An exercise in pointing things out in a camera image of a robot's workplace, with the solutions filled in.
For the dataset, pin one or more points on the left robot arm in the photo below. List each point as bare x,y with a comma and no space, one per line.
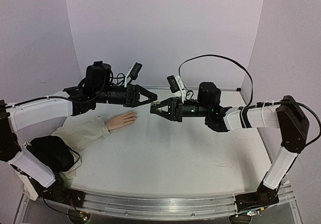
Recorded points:
96,87

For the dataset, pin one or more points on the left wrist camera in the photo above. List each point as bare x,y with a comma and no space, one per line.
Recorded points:
132,74

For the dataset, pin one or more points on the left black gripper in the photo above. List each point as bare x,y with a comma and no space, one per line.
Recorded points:
134,96

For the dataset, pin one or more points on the mannequin hand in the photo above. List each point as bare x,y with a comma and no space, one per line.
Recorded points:
122,120

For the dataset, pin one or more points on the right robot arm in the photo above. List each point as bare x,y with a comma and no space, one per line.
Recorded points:
285,115

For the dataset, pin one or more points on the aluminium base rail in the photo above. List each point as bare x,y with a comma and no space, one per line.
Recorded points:
283,208

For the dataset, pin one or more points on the beige sleeve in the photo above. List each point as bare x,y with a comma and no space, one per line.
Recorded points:
78,137

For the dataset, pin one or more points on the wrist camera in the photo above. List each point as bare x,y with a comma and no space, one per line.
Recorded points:
177,87
132,74

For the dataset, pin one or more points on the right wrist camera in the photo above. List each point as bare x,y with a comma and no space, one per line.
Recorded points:
177,87

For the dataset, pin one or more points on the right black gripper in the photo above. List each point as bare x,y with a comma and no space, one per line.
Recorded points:
177,109

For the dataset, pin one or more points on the white nail polish bottle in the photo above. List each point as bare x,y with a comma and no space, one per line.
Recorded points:
154,103

